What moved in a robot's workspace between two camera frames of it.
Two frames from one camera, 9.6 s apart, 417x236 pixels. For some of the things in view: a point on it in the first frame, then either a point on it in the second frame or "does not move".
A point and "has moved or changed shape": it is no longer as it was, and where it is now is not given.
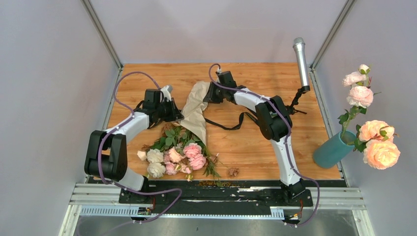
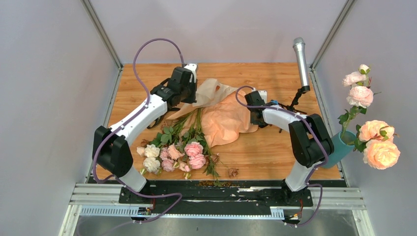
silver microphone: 299,44 does not move
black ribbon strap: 237,126 has moved or changed shape
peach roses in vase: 375,137 does not move
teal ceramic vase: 334,150 does not move
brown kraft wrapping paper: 193,113 has moved or changed shape
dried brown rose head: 233,172 does not move
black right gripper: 211,97 to 254,122
